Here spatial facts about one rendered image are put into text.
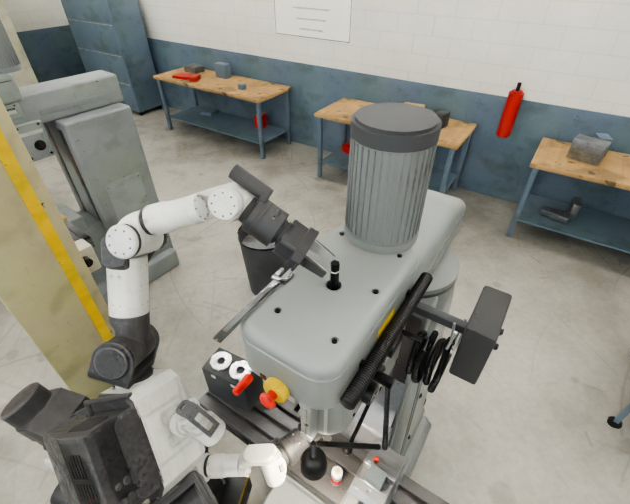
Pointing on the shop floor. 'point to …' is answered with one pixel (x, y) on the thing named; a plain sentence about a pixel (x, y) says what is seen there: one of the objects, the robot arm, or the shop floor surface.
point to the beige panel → (34, 252)
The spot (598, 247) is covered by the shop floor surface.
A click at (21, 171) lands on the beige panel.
